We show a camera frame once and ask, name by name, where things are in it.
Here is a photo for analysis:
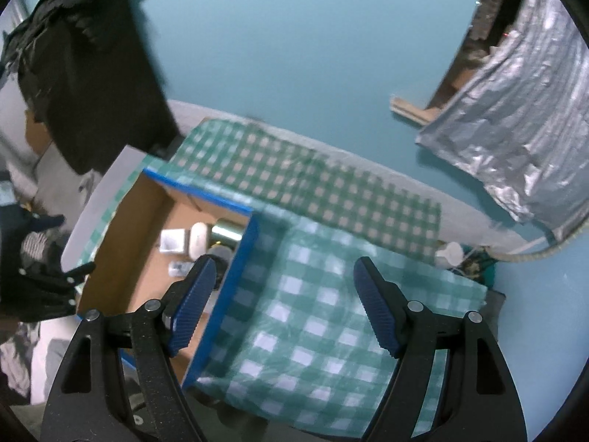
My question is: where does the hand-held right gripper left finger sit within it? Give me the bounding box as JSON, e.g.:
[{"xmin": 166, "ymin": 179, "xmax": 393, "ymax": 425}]
[{"xmin": 40, "ymin": 255, "xmax": 217, "ymax": 442}]

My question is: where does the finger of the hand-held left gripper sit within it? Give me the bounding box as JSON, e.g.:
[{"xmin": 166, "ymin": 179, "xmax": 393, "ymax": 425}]
[
  {"xmin": 0, "ymin": 205, "xmax": 66, "ymax": 241},
  {"xmin": 0, "ymin": 262, "xmax": 96, "ymax": 323}
]

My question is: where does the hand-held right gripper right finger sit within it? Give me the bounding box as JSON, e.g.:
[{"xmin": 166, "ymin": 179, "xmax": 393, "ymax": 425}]
[{"xmin": 353, "ymin": 257, "xmax": 528, "ymax": 442}]

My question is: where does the white earbud case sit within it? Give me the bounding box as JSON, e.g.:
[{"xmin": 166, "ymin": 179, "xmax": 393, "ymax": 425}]
[{"xmin": 190, "ymin": 222, "xmax": 211, "ymax": 259}]

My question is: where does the blue cardboard box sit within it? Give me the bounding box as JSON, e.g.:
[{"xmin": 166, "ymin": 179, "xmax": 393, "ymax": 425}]
[{"xmin": 77, "ymin": 168, "xmax": 259, "ymax": 390}]

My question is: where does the round green tin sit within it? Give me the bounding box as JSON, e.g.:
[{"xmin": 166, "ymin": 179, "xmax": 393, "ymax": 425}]
[{"xmin": 210, "ymin": 218, "xmax": 245, "ymax": 245}]

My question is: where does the striped cloth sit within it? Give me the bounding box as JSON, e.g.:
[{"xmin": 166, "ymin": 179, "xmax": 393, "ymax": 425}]
[{"xmin": 21, "ymin": 230, "xmax": 52, "ymax": 264}]

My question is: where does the large-check green tablecloth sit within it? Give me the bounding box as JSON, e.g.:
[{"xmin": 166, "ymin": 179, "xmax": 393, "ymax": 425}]
[{"xmin": 87, "ymin": 157, "xmax": 489, "ymax": 438}]

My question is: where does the small white container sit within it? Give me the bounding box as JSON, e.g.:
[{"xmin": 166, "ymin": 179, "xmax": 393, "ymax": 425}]
[{"xmin": 434, "ymin": 241, "xmax": 463, "ymax": 268}]

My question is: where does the black cushion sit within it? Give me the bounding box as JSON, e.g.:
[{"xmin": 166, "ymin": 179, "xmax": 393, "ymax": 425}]
[{"xmin": 482, "ymin": 289, "xmax": 508, "ymax": 315}]

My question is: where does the small-check green tablecloth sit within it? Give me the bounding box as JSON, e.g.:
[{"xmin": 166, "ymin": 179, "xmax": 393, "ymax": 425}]
[{"xmin": 168, "ymin": 119, "xmax": 442, "ymax": 265}]

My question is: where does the black hanging garment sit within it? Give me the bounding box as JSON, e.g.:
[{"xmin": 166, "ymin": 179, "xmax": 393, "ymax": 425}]
[{"xmin": 0, "ymin": 0, "xmax": 181, "ymax": 174}]

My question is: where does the wooden window ledge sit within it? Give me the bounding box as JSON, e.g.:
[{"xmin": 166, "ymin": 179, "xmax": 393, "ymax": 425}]
[{"xmin": 389, "ymin": 94, "xmax": 434, "ymax": 126}]

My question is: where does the silver foil curtain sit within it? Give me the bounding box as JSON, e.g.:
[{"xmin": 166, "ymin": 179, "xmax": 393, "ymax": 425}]
[{"xmin": 415, "ymin": 0, "xmax": 589, "ymax": 241}]

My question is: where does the beige braided cord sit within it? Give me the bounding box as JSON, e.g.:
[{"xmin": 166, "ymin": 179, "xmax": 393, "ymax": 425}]
[{"xmin": 504, "ymin": 218, "xmax": 581, "ymax": 264}]

